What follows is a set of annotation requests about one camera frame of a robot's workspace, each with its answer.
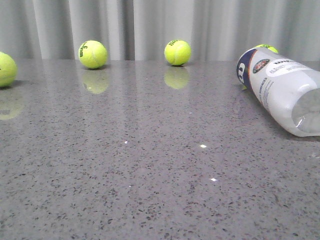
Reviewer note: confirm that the white blue tennis ball can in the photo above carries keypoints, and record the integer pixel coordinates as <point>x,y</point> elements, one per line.
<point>287,89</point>

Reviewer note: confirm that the middle yellow tennis ball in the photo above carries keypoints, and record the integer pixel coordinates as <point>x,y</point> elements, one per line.
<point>177,52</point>

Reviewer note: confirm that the yellow Wilson tennis ball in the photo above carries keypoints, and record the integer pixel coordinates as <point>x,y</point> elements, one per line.
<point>92,54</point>

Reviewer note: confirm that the yellow Roland Garros tennis ball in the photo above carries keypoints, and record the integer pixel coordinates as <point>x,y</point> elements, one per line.
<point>269,47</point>

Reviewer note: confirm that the far-left yellow tennis ball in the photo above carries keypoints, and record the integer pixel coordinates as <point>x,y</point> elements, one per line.
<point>8,70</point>

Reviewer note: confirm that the grey pleated curtain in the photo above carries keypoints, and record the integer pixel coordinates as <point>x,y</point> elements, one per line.
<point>217,30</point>

